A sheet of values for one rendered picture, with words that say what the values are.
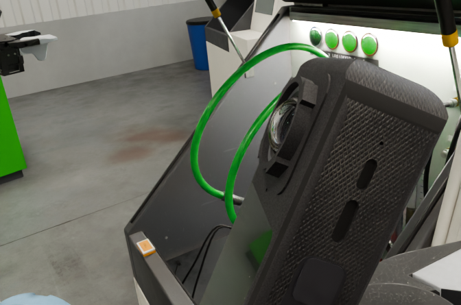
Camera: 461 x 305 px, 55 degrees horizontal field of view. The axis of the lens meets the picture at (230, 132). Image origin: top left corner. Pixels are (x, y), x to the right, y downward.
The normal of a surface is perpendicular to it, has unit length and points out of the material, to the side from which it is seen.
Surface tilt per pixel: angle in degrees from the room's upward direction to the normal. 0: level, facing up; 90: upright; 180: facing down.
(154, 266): 0
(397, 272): 8
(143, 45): 90
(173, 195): 90
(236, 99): 90
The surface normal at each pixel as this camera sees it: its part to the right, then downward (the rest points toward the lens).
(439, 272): -0.11, -0.97
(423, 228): -0.66, -0.51
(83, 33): 0.54, 0.26
